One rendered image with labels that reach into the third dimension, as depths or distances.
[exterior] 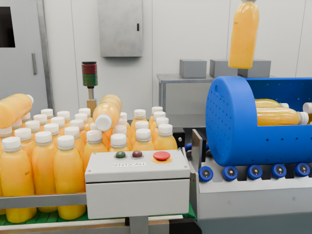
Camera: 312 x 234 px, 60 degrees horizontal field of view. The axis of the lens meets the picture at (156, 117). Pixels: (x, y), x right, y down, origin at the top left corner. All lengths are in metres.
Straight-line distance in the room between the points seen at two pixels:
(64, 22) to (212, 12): 2.17
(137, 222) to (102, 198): 0.11
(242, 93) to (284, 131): 0.15
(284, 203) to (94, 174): 0.61
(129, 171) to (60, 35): 3.90
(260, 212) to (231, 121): 0.30
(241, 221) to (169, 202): 0.39
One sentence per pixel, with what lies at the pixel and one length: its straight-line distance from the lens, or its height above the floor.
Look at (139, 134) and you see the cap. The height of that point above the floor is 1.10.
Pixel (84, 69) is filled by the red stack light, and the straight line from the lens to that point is 1.16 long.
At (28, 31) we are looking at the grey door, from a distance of 4.43.
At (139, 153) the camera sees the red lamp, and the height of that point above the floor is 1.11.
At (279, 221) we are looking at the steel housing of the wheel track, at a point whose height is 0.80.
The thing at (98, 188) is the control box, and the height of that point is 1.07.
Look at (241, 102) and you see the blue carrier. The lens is 0.77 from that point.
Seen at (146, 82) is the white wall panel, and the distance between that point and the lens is 4.23.
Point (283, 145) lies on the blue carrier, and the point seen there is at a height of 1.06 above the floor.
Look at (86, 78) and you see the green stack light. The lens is 1.16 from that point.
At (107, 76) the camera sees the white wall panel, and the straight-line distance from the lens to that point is 4.25.
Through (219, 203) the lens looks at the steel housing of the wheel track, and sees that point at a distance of 0.85.
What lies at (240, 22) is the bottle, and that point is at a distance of 0.83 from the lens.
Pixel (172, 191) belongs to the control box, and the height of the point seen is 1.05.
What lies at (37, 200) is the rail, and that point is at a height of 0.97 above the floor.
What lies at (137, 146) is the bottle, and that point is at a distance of 0.71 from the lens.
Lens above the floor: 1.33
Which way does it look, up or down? 15 degrees down
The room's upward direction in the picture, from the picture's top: straight up
